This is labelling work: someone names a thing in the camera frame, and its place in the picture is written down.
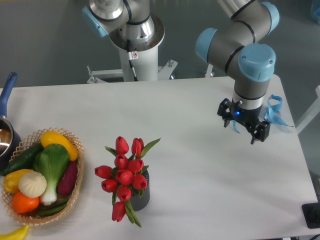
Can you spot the white steamed bun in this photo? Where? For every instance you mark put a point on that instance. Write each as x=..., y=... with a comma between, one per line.
x=32, y=184

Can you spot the green cucumber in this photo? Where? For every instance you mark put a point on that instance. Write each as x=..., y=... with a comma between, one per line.
x=24, y=160

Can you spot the yellow bell pepper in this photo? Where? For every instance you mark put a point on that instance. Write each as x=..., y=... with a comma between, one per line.
x=11, y=180

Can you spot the blue handled saucepan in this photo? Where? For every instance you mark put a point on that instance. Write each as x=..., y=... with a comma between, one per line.
x=9, y=138

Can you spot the purple sweet potato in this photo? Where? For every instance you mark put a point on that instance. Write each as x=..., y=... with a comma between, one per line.
x=68, y=180

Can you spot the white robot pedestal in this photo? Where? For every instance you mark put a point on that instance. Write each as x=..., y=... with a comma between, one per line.
x=138, y=51

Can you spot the yellow banana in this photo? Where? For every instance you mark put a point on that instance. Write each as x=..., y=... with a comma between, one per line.
x=18, y=234

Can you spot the blue ribbon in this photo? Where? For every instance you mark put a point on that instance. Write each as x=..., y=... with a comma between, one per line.
x=272, y=112
x=234, y=125

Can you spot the orange fruit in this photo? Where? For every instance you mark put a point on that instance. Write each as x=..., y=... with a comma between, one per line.
x=22, y=204

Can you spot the woven bamboo basket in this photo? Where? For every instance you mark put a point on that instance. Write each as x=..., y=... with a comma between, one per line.
x=32, y=218

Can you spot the green pea pods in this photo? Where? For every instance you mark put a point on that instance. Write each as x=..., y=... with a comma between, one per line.
x=52, y=209

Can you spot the dark grey ribbed vase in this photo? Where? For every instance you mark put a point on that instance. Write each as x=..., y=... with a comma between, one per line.
x=140, y=202

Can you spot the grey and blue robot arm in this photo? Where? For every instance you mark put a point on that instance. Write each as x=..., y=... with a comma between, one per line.
x=237, y=51

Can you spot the white frame at right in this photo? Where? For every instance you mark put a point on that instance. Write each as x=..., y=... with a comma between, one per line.
x=309, y=114

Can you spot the red tulip bouquet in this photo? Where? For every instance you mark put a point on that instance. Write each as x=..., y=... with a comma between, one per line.
x=125, y=178

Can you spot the green bok choy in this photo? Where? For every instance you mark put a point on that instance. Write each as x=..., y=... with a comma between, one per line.
x=51, y=163

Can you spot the blue ribbon left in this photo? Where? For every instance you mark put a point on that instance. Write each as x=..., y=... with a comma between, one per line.
x=234, y=125

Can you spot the blue ribbon right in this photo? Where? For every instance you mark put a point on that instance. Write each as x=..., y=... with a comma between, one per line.
x=272, y=112

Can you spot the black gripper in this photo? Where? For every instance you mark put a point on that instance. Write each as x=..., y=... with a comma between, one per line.
x=246, y=112

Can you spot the black device at table edge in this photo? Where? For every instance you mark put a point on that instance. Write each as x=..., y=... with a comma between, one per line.
x=311, y=212

